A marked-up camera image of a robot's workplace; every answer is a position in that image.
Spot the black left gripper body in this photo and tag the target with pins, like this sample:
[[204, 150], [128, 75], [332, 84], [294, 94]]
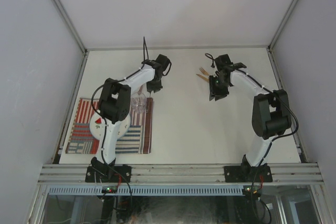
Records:
[[155, 85]]

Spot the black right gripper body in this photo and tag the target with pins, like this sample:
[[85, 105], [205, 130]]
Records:
[[217, 85]]

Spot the gold knife green handle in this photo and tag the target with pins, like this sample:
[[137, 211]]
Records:
[[203, 77]]

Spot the gold fork green handle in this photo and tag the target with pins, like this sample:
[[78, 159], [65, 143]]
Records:
[[203, 71]]

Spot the clear drinking glass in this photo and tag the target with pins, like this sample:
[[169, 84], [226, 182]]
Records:
[[138, 102]]

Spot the striped patchwork placemat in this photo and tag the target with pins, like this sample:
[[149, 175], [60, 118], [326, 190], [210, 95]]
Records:
[[137, 140]]

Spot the white watermelon pattern plate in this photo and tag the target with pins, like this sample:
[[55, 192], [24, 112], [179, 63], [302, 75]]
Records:
[[96, 126]]

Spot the pink handled spoon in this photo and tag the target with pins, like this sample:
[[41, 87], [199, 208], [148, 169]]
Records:
[[140, 90]]

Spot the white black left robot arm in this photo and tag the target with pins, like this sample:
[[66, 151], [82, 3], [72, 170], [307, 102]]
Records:
[[114, 105]]

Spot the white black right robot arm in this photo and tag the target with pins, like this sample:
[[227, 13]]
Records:
[[271, 114]]

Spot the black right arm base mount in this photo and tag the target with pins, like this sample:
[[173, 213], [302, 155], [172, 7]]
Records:
[[238, 174]]

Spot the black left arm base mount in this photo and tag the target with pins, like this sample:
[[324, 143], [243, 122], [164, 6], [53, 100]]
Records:
[[107, 174]]

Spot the aluminium front rail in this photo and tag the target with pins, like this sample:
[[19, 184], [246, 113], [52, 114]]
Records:
[[212, 174]]

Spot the grey slotted cable duct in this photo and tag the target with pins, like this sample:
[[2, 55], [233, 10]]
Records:
[[146, 190]]

